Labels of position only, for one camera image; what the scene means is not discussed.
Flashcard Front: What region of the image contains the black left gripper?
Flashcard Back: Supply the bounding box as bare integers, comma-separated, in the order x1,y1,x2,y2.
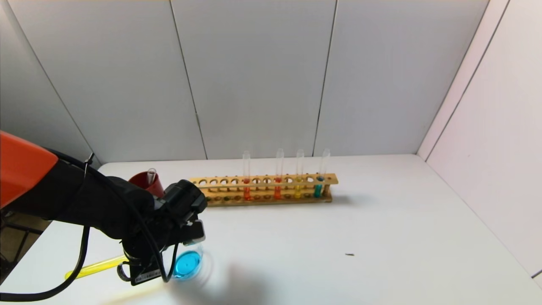
122,243,167,286

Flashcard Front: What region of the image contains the yellow pigment glass test tube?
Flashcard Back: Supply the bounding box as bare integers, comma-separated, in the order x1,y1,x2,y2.
64,254,128,280
294,149,305,200

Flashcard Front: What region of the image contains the clear glass beaker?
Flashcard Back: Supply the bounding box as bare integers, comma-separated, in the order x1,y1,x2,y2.
163,241,205,281

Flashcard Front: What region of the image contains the orange pigment glass test tube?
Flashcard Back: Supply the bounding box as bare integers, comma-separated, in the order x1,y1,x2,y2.
274,149,285,200
241,151,252,201

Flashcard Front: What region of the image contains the wooden test tube rack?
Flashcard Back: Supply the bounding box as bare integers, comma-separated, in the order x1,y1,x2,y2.
191,173,339,207

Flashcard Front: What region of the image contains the red plastic cup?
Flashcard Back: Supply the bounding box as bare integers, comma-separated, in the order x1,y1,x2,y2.
128,171,165,199

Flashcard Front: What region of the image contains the thin black camera cable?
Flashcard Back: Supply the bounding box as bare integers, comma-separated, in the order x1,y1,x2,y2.
54,148,179,283

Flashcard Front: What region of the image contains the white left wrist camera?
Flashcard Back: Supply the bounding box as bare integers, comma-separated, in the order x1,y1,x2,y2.
183,219,207,247

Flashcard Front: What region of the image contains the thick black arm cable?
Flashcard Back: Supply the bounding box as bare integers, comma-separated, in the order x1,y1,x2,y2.
0,225,91,302

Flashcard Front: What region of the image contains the black metal stand frame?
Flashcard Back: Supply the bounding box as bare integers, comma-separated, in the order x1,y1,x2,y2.
0,211,52,282

